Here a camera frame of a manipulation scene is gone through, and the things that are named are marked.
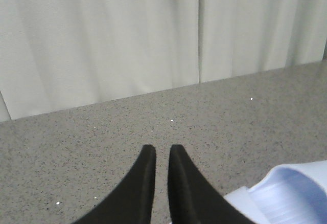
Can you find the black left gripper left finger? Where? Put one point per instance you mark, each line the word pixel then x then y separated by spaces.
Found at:
pixel 132 199

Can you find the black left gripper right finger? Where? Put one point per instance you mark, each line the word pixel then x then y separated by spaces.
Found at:
pixel 192 199

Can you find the light blue slipper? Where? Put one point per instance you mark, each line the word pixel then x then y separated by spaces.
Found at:
pixel 289 193

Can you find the pale green curtain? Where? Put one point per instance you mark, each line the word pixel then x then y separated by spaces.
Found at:
pixel 58 54

